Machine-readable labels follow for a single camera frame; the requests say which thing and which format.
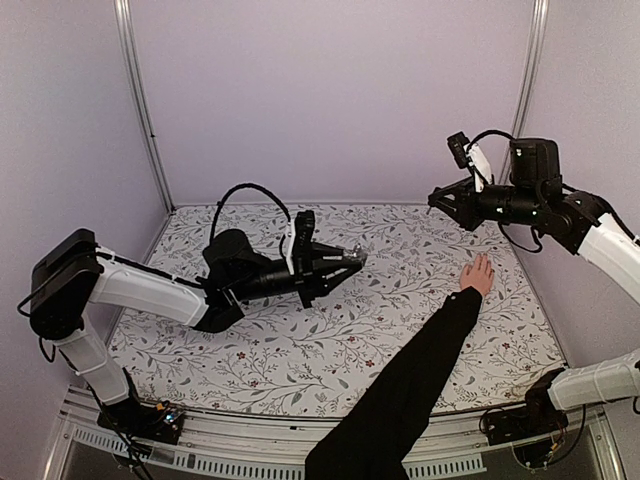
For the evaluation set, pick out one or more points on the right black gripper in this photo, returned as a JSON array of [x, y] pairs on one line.
[[464, 209]]

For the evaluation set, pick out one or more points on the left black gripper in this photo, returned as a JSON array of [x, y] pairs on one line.
[[306, 283]]

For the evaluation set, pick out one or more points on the black sleeved forearm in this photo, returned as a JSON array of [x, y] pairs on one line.
[[374, 438]]

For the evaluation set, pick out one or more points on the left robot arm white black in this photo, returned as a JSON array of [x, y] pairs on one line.
[[79, 271]]

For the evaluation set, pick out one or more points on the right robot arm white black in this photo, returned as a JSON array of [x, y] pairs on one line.
[[583, 223]]

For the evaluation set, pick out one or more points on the person's bare hand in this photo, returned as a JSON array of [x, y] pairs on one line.
[[478, 276]]

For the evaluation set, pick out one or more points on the floral patterned table mat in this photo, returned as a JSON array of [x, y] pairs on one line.
[[286, 360]]

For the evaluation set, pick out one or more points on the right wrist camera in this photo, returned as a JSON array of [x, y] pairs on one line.
[[469, 156]]

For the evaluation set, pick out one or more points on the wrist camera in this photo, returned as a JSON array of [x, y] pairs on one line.
[[469, 156], [298, 252]]

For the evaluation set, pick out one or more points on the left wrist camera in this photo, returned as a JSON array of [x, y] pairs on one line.
[[298, 252]]

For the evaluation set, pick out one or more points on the right aluminium frame post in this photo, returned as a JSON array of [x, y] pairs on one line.
[[533, 53]]

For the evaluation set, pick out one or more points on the aluminium frame post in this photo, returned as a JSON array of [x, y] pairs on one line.
[[126, 34], [533, 53]]

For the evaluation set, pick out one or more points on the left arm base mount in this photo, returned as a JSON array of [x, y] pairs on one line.
[[161, 422]]

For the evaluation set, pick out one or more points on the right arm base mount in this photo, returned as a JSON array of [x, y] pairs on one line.
[[537, 417]]

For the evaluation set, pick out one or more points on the left aluminium frame post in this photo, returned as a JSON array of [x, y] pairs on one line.
[[126, 34]]

